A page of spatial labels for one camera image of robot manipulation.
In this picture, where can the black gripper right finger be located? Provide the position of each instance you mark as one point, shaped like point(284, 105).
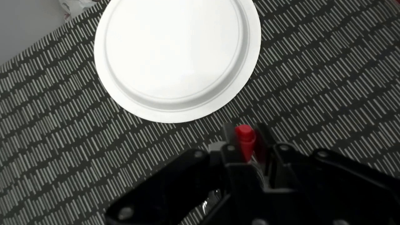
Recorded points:
point(333, 189)

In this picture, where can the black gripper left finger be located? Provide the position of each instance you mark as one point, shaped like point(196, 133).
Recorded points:
point(171, 193)

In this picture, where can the orange capped sharpie marker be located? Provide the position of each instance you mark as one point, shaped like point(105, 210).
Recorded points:
point(246, 139)

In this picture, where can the grey patterned table mat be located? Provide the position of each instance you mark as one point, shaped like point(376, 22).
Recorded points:
point(328, 77)

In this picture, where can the white round plate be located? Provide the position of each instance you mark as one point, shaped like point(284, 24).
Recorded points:
point(176, 60)

